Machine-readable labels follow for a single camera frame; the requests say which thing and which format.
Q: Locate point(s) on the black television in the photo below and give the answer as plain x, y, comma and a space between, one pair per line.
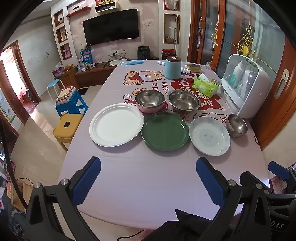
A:
111, 26

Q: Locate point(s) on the black air fryer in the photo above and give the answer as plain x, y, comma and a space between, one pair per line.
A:
143, 53

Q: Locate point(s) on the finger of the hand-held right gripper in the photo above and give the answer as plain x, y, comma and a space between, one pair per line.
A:
247, 177
278, 170

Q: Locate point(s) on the wooden framed glass door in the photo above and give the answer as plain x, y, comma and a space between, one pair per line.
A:
208, 30

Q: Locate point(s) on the wooden television cabinet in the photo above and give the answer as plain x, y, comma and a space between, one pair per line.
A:
92, 74

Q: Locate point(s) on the black door mat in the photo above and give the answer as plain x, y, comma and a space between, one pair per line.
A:
82, 91

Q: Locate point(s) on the small glass cup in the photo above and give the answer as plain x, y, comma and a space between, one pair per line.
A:
210, 65

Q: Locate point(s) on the round light blue stool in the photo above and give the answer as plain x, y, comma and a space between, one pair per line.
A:
54, 83

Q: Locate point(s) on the round yellow tin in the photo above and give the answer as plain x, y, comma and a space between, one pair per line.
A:
193, 67

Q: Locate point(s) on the dark clothing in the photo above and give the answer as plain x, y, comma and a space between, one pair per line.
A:
185, 227

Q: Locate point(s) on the blue face mask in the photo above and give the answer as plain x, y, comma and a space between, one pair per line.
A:
135, 62

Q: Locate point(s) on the yellow plastic stool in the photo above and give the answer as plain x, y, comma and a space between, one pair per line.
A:
67, 125

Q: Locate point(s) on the wooden crate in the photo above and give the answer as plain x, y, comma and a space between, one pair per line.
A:
18, 199

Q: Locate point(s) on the white bottle with green label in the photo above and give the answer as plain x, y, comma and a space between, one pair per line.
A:
236, 73

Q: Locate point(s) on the clear plastic wrap roll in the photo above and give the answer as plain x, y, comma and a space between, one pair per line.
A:
161, 63

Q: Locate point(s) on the red wall shelf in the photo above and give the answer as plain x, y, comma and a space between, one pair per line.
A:
78, 11

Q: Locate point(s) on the wide steel bowl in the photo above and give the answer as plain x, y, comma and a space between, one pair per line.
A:
183, 100

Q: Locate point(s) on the green tissue pack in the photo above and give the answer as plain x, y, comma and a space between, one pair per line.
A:
203, 87

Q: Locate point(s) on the white wall shelf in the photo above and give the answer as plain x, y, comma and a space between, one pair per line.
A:
106, 7

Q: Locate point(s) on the blue plastic stool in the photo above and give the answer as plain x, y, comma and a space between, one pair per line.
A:
74, 104

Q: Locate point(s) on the pink steel bowl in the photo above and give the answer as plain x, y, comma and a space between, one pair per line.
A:
149, 99

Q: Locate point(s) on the gold door ornament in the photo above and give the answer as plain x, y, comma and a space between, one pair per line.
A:
246, 46

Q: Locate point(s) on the stack of books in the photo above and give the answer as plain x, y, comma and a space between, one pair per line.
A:
66, 93

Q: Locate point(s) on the dark jar with red lid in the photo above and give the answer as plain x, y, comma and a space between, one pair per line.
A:
168, 55

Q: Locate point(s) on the small steel bowl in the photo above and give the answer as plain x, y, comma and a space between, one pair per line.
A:
237, 125

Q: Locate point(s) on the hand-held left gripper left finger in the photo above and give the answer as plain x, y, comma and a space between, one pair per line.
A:
86, 180

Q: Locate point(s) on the white flat box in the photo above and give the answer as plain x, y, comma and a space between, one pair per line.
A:
117, 63

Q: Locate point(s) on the blue printed box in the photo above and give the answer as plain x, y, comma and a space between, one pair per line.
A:
86, 56

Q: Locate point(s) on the teal canister with brown lid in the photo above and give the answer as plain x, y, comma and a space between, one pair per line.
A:
172, 69

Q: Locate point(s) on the green plate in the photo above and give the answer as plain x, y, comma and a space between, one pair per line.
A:
164, 132

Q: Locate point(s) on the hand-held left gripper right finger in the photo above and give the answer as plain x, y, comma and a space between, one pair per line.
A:
209, 183

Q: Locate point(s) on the large white plate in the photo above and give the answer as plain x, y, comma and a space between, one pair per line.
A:
115, 125

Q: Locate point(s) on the white sterilizer cabinet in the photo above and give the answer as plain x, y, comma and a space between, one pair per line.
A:
256, 92

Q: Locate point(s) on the pale patterned plate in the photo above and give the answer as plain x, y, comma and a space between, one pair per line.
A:
208, 136

